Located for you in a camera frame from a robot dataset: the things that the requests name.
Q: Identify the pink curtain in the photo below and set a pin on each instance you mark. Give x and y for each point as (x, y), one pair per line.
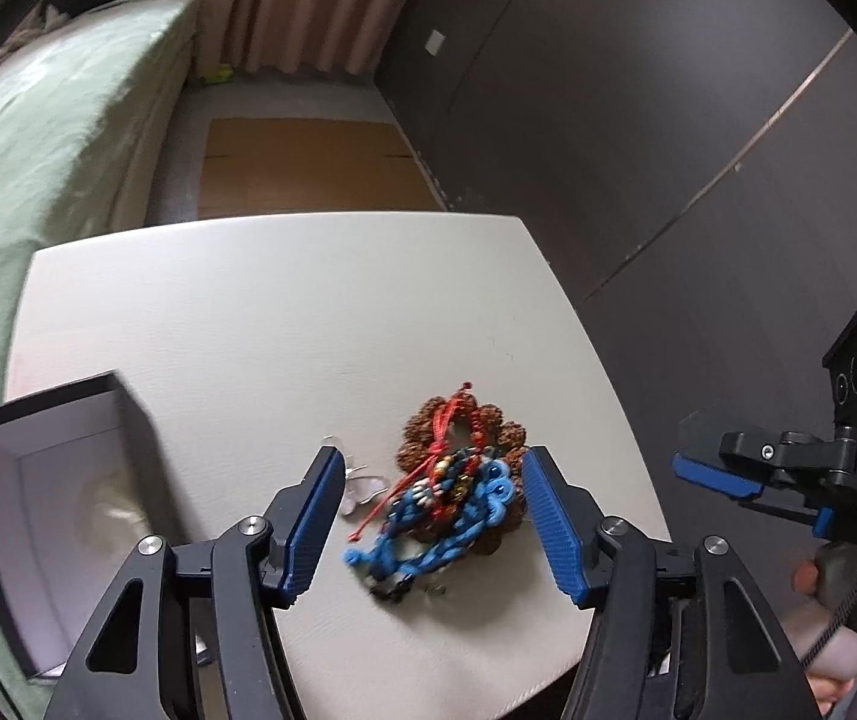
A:
(301, 7)

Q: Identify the green blanket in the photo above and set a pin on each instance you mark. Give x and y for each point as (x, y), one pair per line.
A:
(23, 165)

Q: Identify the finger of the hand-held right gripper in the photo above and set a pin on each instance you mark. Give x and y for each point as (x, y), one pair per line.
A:
(704, 433)
(713, 476)

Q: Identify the flat cardboard sheets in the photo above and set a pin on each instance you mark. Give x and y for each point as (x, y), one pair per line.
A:
(308, 165)

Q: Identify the silver white earrings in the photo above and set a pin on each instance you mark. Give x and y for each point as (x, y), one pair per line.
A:
(365, 489)

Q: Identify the white square table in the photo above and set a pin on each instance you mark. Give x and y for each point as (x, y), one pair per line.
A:
(263, 315)

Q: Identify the cream mattress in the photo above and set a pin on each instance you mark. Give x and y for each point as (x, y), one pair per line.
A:
(155, 135)

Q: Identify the black jewelry box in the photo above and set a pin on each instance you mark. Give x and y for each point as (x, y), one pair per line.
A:
(61, 495)

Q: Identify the small yellow-green item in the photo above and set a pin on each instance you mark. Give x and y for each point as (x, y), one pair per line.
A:
(217, 75)

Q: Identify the person's right hand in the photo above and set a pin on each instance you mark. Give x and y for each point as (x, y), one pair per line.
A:
(833, 652)

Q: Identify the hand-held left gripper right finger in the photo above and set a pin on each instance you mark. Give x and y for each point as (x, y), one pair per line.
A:
(556, 525)

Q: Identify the white wall socket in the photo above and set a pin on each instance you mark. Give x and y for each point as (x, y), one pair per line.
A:
(436, 42)

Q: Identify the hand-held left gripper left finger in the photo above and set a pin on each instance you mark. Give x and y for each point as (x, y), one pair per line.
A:
(316, 517)

